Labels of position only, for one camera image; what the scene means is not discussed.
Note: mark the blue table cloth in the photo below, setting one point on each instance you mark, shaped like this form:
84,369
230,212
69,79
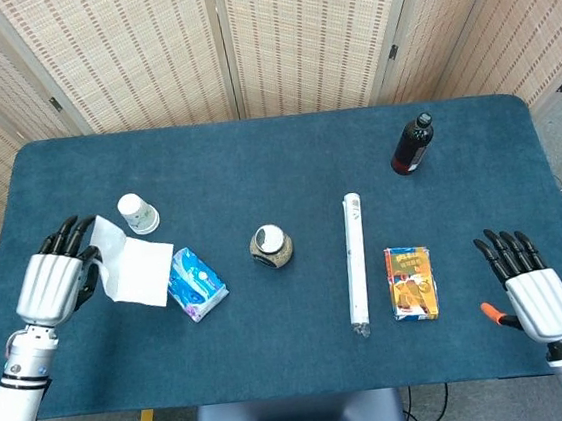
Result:
277,170

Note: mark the orange snack box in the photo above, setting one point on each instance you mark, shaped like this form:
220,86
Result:
411,282

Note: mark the round speckled jar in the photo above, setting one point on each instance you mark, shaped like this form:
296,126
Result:
271,247

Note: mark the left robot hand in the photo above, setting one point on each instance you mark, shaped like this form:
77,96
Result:
53,287

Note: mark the blue tissue pack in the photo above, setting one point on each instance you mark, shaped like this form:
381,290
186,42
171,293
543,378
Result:
198,285

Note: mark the white tissue sheet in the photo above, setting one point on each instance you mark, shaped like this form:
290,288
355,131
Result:
131,264

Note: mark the white paper cup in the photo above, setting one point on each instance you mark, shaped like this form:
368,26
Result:
138,214

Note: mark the white rolled paper tube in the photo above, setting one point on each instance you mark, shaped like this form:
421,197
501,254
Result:
355,266

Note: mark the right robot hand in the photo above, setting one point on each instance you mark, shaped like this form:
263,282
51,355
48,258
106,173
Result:
536,294

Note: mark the dark glass bottle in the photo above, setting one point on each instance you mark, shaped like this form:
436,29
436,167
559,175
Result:
412,145

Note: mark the woven folding screen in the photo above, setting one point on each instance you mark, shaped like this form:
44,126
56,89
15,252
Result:
263,41

